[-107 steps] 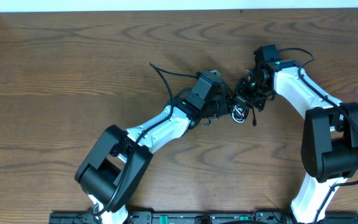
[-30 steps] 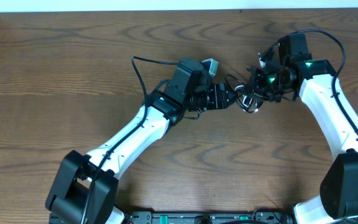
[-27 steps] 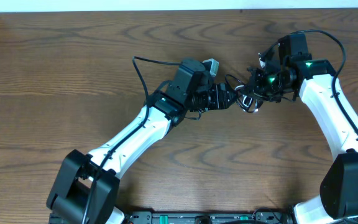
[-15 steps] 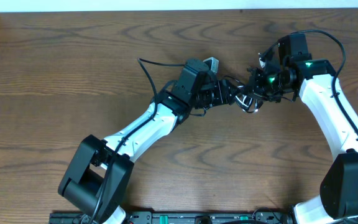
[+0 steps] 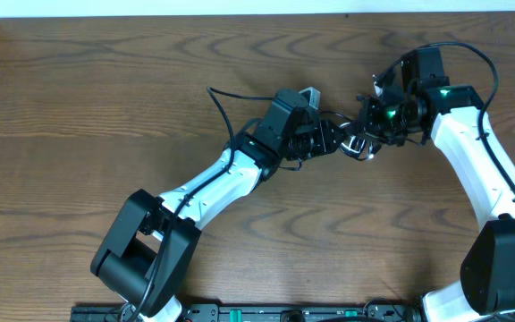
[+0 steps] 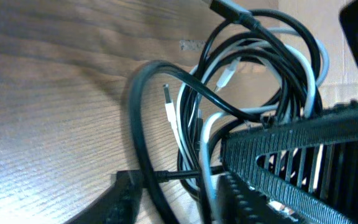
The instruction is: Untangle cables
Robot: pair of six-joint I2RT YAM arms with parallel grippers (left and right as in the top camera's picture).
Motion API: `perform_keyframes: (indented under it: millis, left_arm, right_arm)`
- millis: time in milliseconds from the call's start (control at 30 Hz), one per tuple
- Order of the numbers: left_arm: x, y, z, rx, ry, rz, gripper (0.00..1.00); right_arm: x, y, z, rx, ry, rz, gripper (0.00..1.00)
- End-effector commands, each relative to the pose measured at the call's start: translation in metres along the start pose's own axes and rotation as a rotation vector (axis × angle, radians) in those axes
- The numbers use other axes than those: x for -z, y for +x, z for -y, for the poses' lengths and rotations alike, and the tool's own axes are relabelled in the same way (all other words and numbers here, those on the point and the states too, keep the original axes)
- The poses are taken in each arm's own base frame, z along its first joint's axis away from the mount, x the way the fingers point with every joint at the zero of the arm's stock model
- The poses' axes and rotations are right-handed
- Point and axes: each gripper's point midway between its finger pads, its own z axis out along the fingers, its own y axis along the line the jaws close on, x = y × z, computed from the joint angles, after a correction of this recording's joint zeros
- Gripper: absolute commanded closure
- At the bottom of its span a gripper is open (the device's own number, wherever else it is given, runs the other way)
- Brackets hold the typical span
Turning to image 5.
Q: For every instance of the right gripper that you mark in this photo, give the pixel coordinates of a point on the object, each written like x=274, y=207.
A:
x=371, y=119

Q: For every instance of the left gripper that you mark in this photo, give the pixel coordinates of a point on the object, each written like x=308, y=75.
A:
x=325, y=138

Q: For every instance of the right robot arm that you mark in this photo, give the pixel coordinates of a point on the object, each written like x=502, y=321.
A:
x=414, y=95

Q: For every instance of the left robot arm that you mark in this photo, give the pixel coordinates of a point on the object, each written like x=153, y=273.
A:
x=149, y=246

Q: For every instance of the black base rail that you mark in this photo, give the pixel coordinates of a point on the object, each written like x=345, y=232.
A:
x=375, y=311

